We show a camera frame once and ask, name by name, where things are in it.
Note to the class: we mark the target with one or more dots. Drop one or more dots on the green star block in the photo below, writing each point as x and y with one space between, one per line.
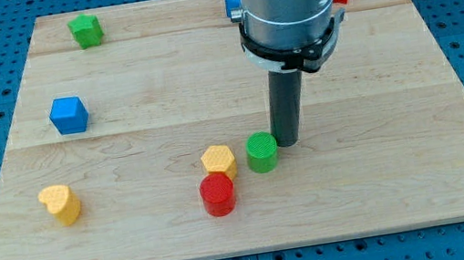
86 30

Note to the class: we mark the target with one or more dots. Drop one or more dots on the yellow heart block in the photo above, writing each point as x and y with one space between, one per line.
61 203

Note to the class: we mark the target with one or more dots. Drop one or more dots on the yellow hexagon block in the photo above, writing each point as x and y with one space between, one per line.
219 158

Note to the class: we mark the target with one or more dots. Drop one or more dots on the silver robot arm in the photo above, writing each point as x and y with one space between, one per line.
284 36

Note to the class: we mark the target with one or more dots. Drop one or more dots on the red cylinder block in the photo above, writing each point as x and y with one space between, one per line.
217 193

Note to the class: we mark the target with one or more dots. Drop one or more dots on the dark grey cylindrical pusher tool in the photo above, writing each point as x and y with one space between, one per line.
285 93

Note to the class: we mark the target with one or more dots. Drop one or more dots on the green cylinder block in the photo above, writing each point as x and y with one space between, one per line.
262 154

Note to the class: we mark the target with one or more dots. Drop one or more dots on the blue cube block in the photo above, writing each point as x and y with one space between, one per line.
69 115

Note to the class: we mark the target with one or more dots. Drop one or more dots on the blue block behind arm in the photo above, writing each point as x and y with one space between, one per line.
230 5

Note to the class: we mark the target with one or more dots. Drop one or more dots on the light wooden board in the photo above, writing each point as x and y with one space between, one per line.
380 150

